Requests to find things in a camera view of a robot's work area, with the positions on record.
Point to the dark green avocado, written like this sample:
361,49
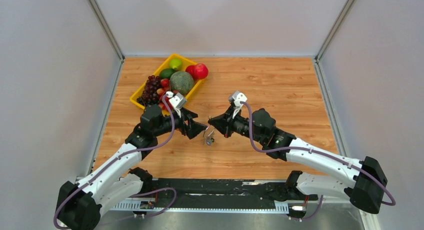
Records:
166,73

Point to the key with blue tag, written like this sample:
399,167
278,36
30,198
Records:
209,141

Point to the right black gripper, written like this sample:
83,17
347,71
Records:
224,122

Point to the yellow plastic tray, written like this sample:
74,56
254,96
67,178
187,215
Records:
164,65

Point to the dark purple grape bunch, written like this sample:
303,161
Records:
149,94

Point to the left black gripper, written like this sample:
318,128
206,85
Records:
193,129

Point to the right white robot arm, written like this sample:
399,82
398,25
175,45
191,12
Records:
362,182

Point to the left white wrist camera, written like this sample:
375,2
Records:
177,101

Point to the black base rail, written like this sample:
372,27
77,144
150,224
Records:
202,194

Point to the large metal keyring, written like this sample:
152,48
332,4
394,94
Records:
208,132

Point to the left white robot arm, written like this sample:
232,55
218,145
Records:
81,205

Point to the red apple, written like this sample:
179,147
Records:
190,70
200,71

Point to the green netted melon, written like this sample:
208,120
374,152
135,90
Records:
182,82

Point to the light green pear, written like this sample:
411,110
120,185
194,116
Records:
176,64

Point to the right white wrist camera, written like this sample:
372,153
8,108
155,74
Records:
236,100

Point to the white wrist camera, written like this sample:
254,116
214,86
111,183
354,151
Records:
177,101
236,100

